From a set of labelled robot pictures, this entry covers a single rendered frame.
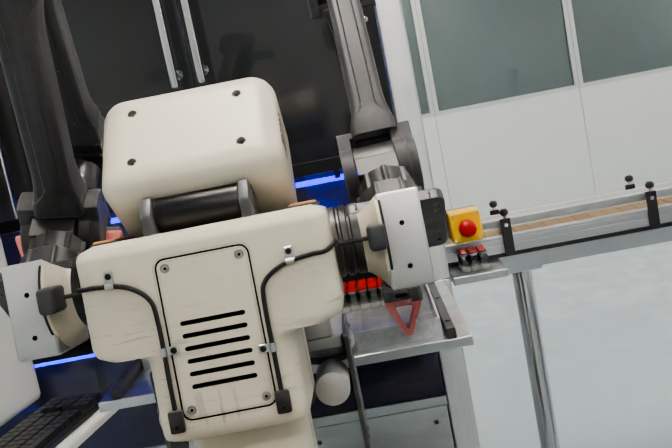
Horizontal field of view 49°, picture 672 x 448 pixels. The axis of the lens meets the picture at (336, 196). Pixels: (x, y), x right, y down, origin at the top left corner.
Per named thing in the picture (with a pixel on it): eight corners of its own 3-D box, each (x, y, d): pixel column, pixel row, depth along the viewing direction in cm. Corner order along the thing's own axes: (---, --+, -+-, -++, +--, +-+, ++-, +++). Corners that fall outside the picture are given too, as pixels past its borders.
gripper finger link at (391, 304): (424, 323, 141) (416, 275, 140) (429, 335, 134) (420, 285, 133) (389, 329, 141) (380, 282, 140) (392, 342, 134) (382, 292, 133)
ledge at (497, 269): (447, 271, 188) (445, 264, 187) (497, 262, 187) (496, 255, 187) (454, 286, 174) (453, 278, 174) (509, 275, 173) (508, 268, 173)
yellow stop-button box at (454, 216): (449, 239, 179) (444, 209, 178) (479, 233, 179) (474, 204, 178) (454, 245, 172) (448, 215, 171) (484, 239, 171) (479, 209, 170)
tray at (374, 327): (314, 307, 172) (311, 293, 171) (426, 287, 170) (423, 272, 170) (304, 360, 138) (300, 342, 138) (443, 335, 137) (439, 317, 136)
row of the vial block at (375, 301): (330, 312, 165) (326, 292, 164) (410, 298, 164) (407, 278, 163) (330, 315, 162) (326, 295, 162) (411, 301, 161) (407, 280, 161)
